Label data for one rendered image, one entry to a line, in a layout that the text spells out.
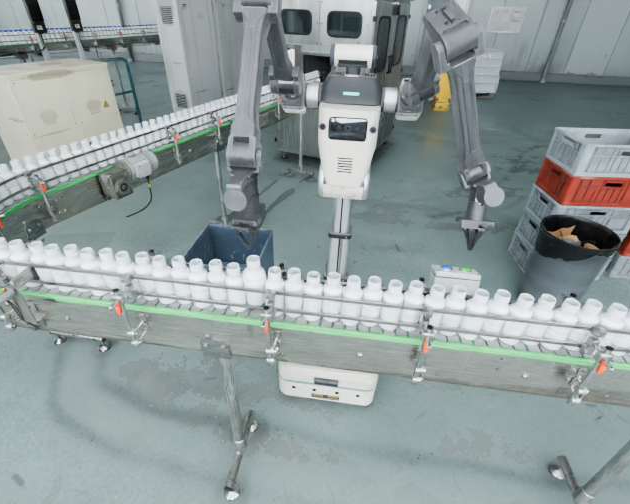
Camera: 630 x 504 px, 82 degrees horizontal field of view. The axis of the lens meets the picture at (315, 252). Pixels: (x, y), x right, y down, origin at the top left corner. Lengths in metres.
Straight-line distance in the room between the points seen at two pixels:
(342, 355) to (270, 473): 0.93
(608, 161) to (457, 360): 2.21
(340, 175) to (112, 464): 1.70
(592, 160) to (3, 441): 3.76
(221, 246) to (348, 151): 0.77
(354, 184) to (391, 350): 0.69
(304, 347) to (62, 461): 1.45
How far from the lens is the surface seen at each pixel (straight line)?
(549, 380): 1.35
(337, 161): 1.48
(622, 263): 3.82
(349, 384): 1.97
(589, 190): 3.20
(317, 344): 1.18
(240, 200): 0.86
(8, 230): 2.16
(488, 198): 1.14
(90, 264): 1.32
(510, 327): 1.19
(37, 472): 2.33
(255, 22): 1.02
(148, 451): 2.16
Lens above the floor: 1.82
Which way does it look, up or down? 35 degrees down
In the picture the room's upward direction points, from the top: 2 degrees clockwise
